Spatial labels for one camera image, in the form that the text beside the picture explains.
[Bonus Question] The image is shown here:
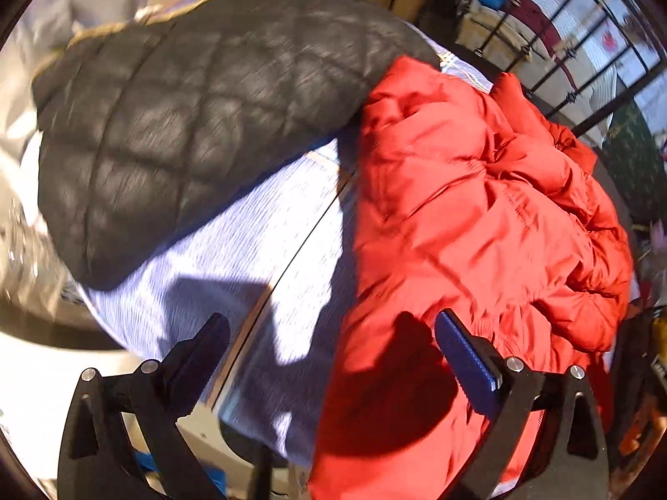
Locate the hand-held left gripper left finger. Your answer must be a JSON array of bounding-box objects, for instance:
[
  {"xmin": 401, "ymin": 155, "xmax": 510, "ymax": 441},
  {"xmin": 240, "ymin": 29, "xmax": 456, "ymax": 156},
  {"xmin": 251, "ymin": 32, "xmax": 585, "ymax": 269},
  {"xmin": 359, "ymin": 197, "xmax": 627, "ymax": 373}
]
[{"xmin": 57, "ymin": 312, "xmax": 233, "ymax": 500}]

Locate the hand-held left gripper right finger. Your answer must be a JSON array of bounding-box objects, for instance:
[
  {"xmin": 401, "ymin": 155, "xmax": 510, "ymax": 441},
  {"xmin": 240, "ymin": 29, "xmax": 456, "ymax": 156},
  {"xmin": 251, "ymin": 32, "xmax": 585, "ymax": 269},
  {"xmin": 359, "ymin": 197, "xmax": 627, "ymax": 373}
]
[{"xmin": 435, "ymin": 308, "xmax": 610, "ymax": 500}]

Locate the red down jacket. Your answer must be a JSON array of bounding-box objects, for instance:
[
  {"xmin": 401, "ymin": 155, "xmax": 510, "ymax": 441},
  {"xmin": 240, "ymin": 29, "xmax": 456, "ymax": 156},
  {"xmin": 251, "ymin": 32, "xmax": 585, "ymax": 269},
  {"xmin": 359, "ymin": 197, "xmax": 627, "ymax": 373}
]
[{"xmin": 307, "ymin": 56, "xmax": 635, "ymax": 500}]

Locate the blue plaid bed sheet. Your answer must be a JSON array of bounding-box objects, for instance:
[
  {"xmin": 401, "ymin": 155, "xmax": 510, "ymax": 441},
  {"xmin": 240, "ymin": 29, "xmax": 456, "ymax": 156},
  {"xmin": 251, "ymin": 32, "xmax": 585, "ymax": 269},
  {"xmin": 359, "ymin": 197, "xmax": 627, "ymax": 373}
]
[{"xmin": 80, "ymin": 47, "xmax": 496, "ymax": 475}]

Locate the blue object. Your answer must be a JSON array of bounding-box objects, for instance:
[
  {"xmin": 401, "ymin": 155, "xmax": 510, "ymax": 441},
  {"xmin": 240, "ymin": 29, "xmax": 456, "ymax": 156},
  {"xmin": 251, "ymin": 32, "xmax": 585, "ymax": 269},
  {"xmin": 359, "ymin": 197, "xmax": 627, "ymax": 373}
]
[{"xmin": 135, "ymin": 448, "xmax": 227, "ymax": 500}]

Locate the clear plastic bag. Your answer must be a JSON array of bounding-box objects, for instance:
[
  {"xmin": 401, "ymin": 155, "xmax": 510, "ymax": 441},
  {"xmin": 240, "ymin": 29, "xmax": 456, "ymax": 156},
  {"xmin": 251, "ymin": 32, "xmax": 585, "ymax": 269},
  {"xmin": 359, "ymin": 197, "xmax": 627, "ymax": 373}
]
[{"xmin": 0, "ymin": 203, "xmax": 84, "ymax": 318}]

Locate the black quilted jacket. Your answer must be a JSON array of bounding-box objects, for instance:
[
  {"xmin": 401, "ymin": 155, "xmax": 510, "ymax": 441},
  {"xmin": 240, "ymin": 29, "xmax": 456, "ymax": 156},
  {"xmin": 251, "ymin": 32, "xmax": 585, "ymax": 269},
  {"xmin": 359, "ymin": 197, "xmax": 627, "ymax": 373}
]
[{"xmin": 31, "ymin": 0, "xmax": 441, "ymax": 293}]

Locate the green patterned cloth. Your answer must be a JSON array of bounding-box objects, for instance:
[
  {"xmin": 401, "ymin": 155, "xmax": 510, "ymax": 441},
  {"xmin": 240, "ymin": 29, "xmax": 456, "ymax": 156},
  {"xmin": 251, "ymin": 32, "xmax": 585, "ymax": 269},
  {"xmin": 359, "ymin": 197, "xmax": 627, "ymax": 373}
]
[{"xmin": 604, "ymin": 99, "xmax": 667, "ymax": 220}]

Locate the black metal railing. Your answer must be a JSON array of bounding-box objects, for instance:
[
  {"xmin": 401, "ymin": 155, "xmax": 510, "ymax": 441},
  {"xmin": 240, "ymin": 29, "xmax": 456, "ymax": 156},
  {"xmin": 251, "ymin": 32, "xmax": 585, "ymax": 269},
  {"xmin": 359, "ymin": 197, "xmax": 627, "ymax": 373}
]
[{"xmin": 459, "ymin": 0, "xmax": 667, "ymax": 131}]

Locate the dark red blanket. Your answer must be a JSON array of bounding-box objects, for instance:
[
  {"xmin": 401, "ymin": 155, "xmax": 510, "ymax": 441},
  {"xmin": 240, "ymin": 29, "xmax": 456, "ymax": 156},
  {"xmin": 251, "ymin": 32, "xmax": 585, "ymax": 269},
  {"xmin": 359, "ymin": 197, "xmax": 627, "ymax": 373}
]
[{"xmin": 503, "ymin": 0, "xmax": 579, "ymax": 89}]

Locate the black iron bed frame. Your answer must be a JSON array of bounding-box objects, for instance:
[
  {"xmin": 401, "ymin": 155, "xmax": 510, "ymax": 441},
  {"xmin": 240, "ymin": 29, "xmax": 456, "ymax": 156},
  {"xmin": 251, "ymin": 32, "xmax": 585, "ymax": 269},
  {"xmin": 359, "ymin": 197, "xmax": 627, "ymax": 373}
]
[{"xmin": 307, "ymin": 0, "xmax": 667, "ymax": 139}]

